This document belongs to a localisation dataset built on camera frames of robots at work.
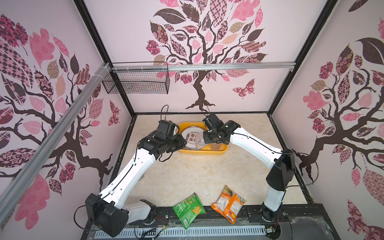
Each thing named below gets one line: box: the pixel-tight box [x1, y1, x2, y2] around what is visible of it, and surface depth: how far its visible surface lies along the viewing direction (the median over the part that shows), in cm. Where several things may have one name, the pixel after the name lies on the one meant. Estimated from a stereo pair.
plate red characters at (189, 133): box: [181, 126, 204, 150], surface depth 105 cm
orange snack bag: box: [211, 185, 247, 225], surface depth 77 cm
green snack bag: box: [172, 192, 207, 230], surface depth 74 cm
